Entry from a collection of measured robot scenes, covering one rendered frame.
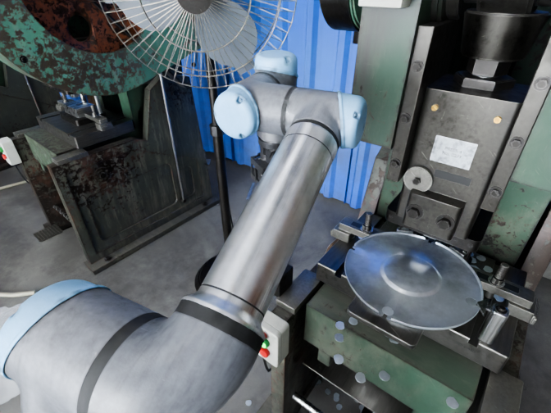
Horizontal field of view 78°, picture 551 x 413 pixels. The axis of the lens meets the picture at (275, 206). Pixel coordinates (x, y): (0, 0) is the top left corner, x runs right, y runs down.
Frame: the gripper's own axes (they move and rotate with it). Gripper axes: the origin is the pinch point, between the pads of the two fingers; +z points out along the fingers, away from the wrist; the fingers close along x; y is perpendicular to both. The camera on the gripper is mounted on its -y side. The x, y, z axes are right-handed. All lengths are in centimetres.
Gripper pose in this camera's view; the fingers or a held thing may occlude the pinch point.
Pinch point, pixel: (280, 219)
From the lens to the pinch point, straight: 78.3
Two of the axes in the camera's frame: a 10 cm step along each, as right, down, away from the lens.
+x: -8.8, 2.9, -3.8
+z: 0.0, 7.9, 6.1
